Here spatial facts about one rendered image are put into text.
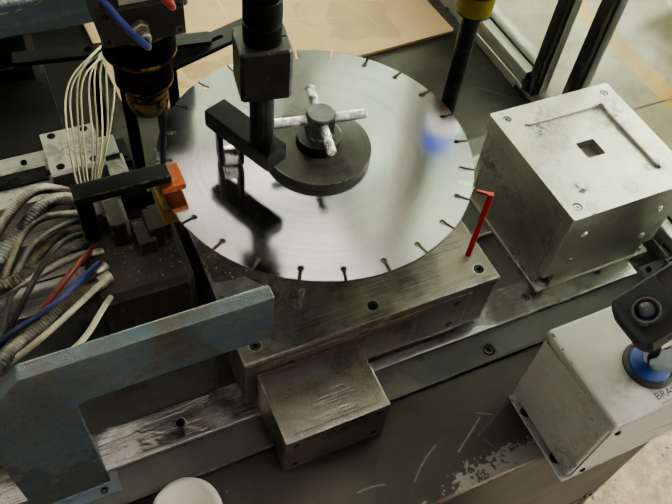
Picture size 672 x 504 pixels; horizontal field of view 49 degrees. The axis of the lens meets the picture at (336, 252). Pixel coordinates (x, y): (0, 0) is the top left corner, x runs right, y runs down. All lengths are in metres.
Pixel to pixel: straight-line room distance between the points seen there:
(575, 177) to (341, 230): 0.31
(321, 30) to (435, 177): 0.55
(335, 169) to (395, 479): 0.33
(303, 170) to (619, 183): 0.37
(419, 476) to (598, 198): 0.37
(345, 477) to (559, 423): 0.23
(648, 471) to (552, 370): 1.04
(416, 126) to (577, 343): 0.28
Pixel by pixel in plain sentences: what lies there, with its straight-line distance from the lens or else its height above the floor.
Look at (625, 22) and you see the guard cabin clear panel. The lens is 1.05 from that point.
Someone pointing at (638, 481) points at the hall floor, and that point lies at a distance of 1.78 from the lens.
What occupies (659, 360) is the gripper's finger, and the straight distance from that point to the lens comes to 0.74.
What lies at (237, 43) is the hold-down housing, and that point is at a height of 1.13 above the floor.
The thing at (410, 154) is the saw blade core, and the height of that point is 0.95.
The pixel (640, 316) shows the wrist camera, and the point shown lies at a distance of 0.61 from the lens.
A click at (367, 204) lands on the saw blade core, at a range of 0.73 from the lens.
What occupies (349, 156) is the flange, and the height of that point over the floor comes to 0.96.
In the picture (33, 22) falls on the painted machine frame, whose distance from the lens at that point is 0.84.
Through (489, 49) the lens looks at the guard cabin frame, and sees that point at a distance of 1.27.
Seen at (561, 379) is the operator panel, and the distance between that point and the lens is 0.77.
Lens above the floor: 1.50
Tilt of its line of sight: 53 degrees down
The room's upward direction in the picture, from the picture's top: 8 degrees clockwise
